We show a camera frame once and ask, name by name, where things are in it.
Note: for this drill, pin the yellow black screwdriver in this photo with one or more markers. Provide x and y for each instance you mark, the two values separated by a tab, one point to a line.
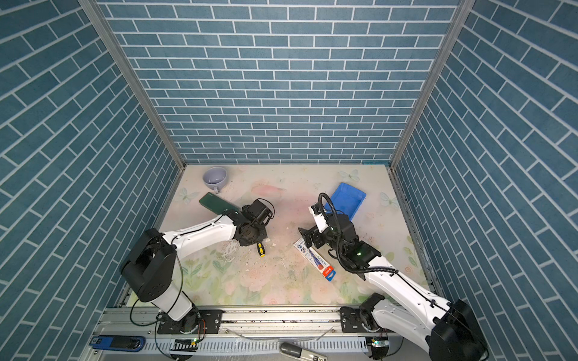
261	249

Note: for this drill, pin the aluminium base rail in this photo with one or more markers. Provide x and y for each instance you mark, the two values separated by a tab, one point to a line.
250	333

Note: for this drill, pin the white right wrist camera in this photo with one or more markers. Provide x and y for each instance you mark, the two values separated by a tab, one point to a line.
319	217

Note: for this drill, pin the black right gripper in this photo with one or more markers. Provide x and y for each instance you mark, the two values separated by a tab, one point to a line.
316	235

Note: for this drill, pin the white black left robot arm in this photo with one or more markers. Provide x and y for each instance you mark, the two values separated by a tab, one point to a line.
150	266

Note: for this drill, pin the aluminium corner post left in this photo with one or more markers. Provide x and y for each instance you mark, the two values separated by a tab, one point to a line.
106	34

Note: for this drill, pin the blue black handheld device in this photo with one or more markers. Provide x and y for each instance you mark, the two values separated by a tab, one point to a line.
120	343

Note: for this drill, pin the lavender speckled ceramic mug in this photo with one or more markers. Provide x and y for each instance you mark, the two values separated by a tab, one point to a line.
216	178

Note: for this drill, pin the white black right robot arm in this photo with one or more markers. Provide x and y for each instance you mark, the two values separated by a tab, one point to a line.
445	330

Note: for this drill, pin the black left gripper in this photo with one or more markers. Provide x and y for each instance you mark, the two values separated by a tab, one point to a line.
263	227

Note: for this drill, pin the green translucent pencil case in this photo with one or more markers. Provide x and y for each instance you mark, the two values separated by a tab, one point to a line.
219	206

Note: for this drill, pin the grey handheld tool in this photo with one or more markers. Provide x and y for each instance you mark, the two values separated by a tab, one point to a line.
297	352

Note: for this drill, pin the aluminium corner post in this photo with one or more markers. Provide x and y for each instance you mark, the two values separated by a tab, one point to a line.
458	21
106	34

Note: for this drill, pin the aluminium corner post right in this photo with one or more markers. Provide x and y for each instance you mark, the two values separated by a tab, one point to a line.
458	21

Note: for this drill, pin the toothpaste tube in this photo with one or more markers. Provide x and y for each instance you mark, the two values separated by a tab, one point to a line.
313	257

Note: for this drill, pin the blue plastic bin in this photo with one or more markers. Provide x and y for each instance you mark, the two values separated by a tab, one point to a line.
347	199

